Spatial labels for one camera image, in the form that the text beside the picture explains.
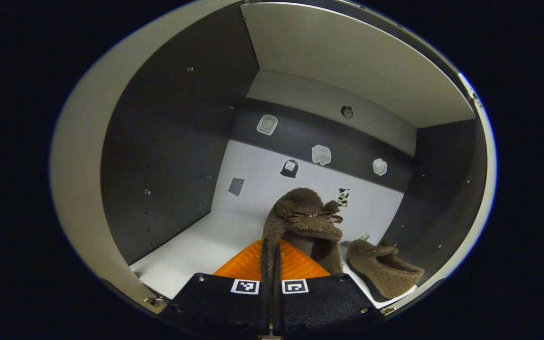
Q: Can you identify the brown fuzzy shoe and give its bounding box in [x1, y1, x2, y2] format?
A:
[262, 187, 344, 277]
[347, 238, 425, 299]

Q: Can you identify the white cabinet shelf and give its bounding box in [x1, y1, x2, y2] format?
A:
[240, 1, 476, 129]

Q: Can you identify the white grey shoe cabinet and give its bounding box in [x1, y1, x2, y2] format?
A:
[100, 0, 490, 312]

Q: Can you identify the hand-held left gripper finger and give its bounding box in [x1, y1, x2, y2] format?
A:
[271, 238, 384, 339]
[161, 238, 271, 339]

